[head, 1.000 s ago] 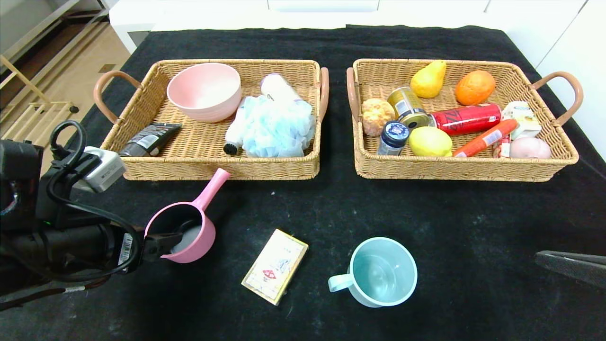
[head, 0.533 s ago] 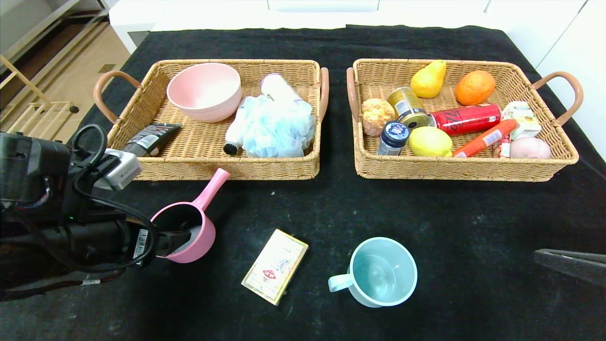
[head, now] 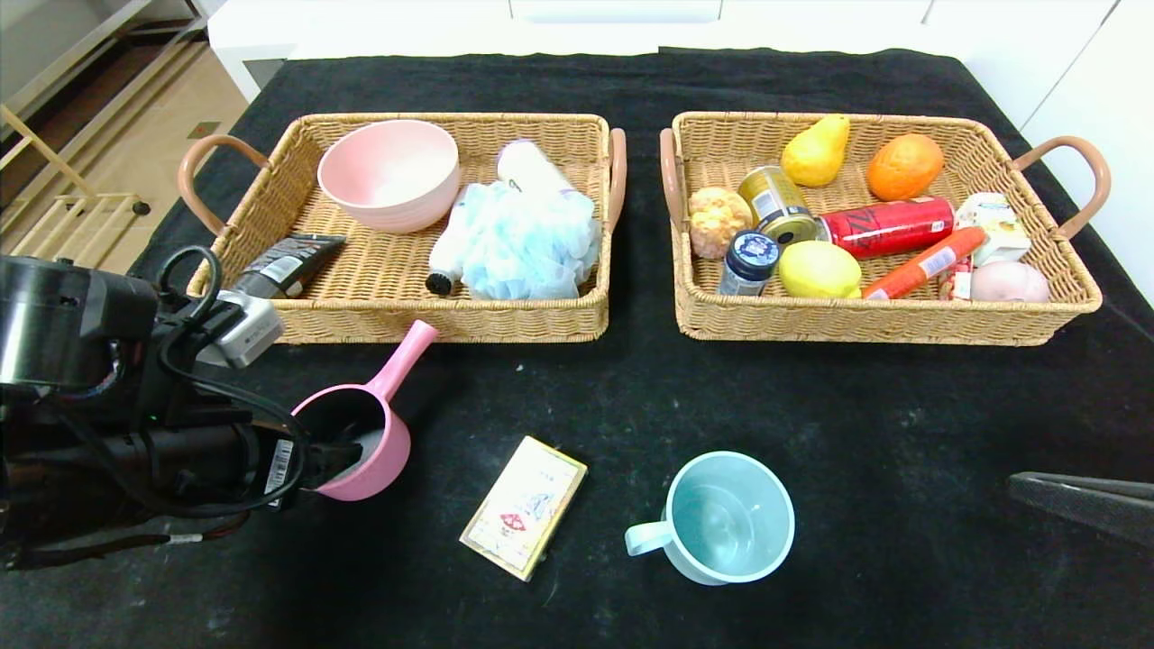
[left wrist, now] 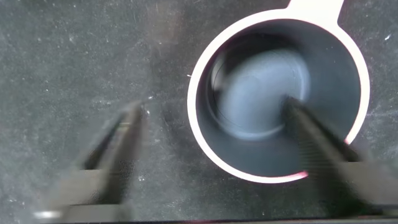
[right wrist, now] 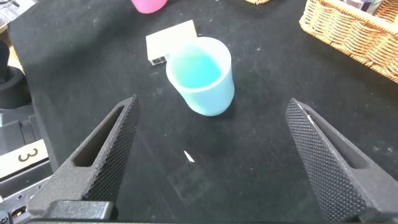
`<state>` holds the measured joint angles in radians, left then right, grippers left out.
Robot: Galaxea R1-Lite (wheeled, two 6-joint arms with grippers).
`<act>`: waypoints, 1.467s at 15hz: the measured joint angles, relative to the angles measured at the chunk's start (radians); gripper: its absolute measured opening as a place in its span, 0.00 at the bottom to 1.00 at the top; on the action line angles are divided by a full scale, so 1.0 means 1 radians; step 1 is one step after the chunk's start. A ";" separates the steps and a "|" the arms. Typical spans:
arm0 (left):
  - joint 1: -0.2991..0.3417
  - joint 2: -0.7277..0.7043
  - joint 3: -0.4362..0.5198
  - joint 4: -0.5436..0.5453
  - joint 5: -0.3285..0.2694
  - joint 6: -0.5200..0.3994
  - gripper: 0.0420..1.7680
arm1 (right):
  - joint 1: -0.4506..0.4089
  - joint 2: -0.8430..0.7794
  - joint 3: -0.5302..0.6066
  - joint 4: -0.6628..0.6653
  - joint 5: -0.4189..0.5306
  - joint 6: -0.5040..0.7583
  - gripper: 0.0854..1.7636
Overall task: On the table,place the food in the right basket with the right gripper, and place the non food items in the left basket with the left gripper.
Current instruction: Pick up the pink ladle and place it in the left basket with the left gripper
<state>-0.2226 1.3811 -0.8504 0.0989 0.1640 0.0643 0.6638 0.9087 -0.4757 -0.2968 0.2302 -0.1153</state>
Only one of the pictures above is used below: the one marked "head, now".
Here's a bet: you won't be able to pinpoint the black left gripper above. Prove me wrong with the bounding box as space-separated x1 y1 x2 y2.
187 422 363 511

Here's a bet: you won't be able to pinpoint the pink scoop pot with handle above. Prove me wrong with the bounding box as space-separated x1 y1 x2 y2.
290 320 440 502

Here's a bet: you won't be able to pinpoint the gold drink can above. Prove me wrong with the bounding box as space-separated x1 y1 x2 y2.
737 165 820 246

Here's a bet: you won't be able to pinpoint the yellow lemon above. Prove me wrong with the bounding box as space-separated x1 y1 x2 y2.
778 240 864 299

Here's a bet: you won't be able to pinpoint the orange sausage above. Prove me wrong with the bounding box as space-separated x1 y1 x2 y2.
861 226 988 300

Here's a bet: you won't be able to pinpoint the cream gold-edged card box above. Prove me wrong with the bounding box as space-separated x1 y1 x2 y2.
459 436 588 583

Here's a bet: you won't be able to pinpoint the black cosmetic tube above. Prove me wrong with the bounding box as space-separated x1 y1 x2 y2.
233 234 348 301

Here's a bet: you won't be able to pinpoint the white bottle black cap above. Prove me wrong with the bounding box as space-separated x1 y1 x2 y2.
425 187 479 297

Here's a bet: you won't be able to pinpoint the pink bowl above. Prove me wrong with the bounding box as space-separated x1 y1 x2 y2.
316 119 461 234

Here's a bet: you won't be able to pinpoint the light blue bath loofah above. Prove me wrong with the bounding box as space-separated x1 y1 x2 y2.
462 182 601 302

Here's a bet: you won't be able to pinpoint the wooden rolling rack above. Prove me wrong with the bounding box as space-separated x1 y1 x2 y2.
0 104 152 267

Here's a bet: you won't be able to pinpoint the white cylindrical bottle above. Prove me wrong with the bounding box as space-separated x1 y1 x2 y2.
497 140 578 197

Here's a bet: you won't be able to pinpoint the light blue mug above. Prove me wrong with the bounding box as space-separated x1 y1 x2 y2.
625 451 796 587

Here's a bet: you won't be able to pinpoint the black table cloth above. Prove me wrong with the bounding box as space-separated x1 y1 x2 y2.
0 47 1154 649

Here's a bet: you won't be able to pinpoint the beige bumpy pastry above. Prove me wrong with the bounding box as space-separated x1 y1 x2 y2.
688 187 755 261

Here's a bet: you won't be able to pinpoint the small jar blue lid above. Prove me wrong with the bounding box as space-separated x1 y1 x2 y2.
717 230 782 298

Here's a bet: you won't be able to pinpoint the grey shelf unit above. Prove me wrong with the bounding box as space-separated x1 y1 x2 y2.
0 0 213 118

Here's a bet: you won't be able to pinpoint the yellow pear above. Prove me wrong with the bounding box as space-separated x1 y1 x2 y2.
781 114 851 188

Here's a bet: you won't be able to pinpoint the red soda can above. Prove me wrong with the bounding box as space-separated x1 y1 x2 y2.
816 196 956 261

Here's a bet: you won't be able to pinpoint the orange fruit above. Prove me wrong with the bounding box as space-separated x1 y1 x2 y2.
866 133 945 202

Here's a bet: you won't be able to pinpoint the red white candy packet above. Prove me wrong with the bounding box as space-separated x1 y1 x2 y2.
938 254 975 301

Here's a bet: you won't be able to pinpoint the pale pink peach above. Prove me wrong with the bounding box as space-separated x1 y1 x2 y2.
969 261 1051 304

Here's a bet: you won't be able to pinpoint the white green snack packet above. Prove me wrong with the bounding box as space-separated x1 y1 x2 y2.
954 192 1031 268

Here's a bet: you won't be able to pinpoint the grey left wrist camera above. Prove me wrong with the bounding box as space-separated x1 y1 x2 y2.
200 291 286 370

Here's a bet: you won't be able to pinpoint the wicker basket brown handles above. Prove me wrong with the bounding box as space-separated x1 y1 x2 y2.
178 112 627 344
658 111 1112 346

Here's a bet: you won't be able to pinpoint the black left camera cable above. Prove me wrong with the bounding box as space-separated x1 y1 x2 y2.
158 245 312 519

